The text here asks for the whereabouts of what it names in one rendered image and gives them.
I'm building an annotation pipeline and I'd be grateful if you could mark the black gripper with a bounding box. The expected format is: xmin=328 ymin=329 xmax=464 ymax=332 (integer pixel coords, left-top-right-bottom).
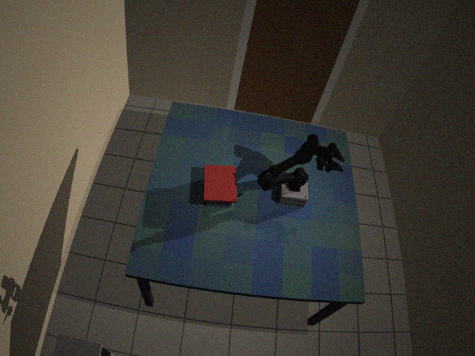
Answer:
xmin=316 ymin=142 xmax=345 ymax=172

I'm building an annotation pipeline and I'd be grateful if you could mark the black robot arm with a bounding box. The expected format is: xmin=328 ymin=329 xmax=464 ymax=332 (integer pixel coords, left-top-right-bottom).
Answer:
xmin=257 ymin=134 xmax=327 ymax=192

